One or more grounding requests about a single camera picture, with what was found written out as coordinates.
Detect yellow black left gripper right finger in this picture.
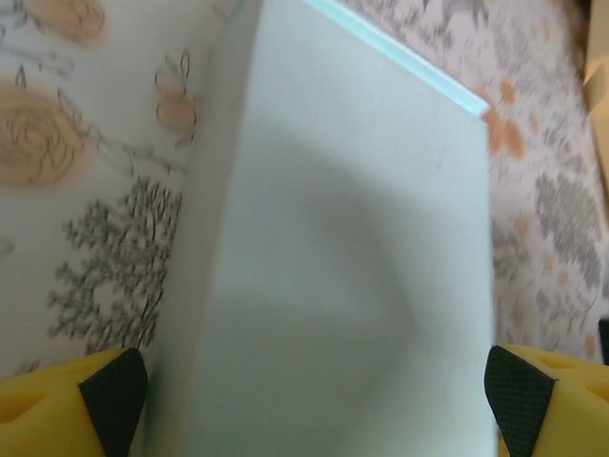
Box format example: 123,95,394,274
483,345,609,457

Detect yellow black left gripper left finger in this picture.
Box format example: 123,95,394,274
0,347,149,457

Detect light blue paper box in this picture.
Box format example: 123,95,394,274
142,0,500,457

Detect orange paper box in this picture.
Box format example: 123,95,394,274
582,0,609,161

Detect floral table mat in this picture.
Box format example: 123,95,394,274
0,0,609,457

